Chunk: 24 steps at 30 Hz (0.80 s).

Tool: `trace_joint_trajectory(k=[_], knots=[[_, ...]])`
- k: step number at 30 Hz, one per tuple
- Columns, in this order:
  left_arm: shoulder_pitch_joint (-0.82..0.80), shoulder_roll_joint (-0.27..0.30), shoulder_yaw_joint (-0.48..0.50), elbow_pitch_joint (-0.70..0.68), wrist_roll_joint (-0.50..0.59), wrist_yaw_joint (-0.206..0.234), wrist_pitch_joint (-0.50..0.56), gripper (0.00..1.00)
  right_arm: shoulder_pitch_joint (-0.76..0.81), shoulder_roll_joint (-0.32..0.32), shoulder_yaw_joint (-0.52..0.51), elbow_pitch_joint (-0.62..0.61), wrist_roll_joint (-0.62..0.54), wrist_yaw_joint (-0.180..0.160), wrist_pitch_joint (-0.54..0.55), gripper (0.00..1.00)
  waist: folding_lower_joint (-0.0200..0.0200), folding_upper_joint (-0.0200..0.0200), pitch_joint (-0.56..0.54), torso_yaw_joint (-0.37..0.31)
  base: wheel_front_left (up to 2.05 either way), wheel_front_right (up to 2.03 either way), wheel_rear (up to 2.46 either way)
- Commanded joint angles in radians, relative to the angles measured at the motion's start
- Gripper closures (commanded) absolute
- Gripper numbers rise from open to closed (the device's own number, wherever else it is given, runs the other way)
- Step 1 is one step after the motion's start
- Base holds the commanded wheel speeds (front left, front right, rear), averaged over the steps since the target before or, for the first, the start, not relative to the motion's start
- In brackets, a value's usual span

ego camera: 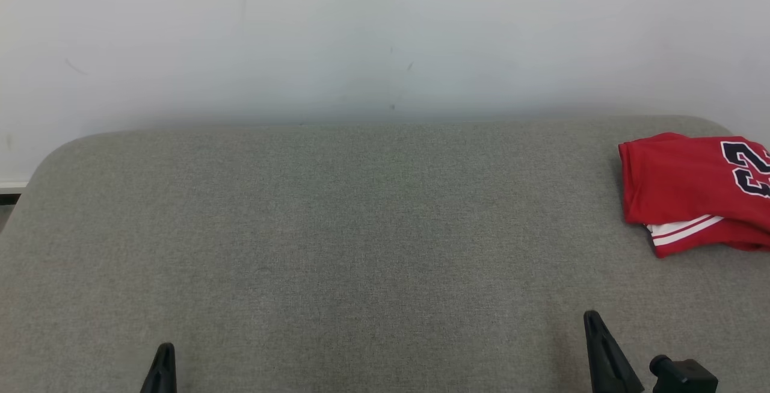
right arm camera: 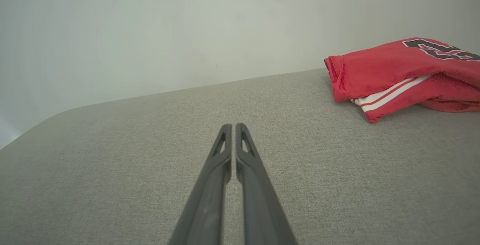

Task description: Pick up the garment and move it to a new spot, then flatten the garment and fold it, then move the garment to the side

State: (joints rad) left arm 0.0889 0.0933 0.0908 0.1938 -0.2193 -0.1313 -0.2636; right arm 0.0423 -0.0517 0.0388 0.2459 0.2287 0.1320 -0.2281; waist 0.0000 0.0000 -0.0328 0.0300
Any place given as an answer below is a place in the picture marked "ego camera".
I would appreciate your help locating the red jersey with white trim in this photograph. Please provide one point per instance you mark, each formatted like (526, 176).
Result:
(674, 182)

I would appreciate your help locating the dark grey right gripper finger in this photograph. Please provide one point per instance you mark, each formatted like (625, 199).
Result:
(607, 363)

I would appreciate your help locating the dark baseboard strip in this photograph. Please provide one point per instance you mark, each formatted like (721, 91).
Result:
(7, 198)

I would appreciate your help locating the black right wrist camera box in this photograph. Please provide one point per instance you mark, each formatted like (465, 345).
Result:
(686, 378)

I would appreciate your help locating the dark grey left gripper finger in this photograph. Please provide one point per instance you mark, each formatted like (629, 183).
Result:
(162, 375)

